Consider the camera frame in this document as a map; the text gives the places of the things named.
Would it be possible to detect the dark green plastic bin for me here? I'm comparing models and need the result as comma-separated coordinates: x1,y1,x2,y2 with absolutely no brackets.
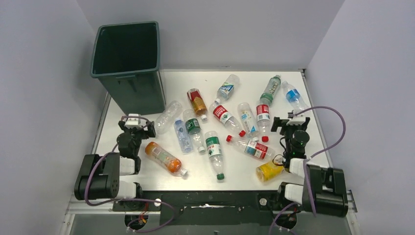
90,21,166,115

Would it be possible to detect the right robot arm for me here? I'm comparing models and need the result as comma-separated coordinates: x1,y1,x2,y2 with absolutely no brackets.
271,117,348,217

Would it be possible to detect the orange juice bottle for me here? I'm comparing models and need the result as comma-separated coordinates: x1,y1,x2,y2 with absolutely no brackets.
145,141,188,177

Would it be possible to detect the green label green cap bottle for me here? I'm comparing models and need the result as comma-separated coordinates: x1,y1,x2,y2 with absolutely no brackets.
205,131,225,181

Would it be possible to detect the red label upright-lying bottle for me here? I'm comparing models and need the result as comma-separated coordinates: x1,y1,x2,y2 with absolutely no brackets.
256,98,271,143

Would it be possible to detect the red gold label bottle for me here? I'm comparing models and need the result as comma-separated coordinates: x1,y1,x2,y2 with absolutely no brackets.
187,88,208,122

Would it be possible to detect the dark green label bottle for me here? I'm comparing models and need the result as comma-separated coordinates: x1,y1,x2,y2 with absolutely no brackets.
183,109,206,154

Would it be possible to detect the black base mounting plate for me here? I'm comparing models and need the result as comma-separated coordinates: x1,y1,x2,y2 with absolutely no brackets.
113,190,289,226

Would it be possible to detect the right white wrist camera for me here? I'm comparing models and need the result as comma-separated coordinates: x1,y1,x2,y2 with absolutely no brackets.
287,110,311,126

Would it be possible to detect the red white label bottle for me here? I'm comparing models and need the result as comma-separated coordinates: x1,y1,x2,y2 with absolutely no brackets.
226,135,277,161

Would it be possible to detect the red label bottle red cap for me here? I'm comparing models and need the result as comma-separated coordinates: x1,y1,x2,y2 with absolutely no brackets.
209,102,246,137

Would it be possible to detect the yellow juice bottle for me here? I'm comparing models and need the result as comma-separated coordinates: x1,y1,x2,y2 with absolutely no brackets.
255,160,284,182

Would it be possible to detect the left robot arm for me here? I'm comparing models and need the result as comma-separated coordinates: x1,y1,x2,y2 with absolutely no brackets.
74,116,156,202

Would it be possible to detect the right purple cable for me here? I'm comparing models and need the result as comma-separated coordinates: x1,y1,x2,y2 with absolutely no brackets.
268,106,346,235

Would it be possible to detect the clear unlabelled plastic bottle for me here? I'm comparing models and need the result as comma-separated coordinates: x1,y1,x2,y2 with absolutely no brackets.
154,100,183,135

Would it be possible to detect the blue label clear bottle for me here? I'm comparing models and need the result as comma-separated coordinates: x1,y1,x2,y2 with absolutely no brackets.
281,81,308,110

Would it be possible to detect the green tinted bottle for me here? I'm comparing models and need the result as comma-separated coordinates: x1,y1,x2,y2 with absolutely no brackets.
259,75,281,105

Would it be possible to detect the blue tinted water bottle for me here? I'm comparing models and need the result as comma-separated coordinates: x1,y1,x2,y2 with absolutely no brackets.
173,118,193,153

